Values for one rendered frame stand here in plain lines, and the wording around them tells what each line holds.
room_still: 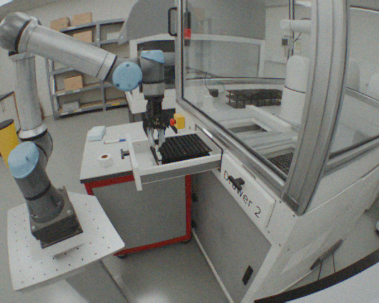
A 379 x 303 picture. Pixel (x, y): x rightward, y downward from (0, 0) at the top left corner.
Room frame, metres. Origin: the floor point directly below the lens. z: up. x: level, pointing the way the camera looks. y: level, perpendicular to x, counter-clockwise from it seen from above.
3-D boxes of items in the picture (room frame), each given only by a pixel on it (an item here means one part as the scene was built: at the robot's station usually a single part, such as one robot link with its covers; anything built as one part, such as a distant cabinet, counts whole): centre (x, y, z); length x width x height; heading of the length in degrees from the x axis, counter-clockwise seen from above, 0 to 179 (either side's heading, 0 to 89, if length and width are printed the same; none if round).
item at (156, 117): (0.70, 0.12, 1.08); 0.09 x 0.08 x 0.12; 21
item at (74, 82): (4.15, 2.51, 0.72); 0.41 x 0.32 x 0.28; 109
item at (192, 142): (0.79, 0.04, 0.87); 0.22 x 0.18 x 0.06; 110
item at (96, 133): (1.19, 0.61, 0.78); 0.15 x 0.10 x 0.04; 7
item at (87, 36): (4.24, 2.23, 1.66); 0.41 x 0.32 x 0.28; 109
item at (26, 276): (0.40, 0.52, 0.70); 0.45 x 0.44 x 0.12; 129
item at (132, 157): (0.72, 0.23, 0.87); 0.29 x 0.02 x 0.11; 20
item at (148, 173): (0.79, 0.03, 0.86); 0.40 x 0.26 x 0.06; 110
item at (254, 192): (0.53, -0.18, 0.87); 0.29 x 0.02 x 0.11; 20
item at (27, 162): (0.42, 0.51, 1.02); 0.13 x 0.12 x 0.14; 22
